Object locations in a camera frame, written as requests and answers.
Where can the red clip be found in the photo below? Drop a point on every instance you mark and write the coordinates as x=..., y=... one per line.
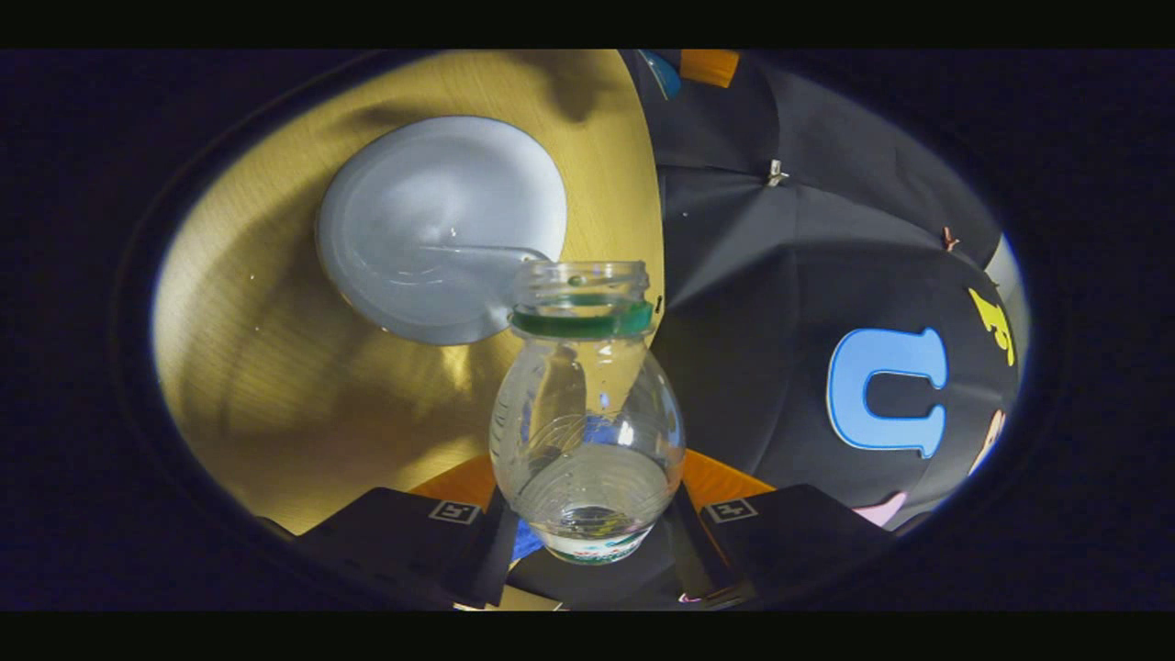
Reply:
x=950, y=240

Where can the silver clip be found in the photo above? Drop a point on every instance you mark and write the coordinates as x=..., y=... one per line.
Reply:
x=777, y=173

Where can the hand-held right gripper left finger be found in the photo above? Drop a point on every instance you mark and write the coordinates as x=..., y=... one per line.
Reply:
x=395, y=542

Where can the blue towel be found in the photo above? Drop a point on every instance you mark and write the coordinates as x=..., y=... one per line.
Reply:
x=526, y=543

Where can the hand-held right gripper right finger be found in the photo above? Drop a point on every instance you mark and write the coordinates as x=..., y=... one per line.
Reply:
x=789, y=537

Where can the clear plastic water bottle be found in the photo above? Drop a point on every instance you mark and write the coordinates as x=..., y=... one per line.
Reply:
x=587, y=413

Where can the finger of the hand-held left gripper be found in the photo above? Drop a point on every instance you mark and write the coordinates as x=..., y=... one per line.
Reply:
x=709, y=67

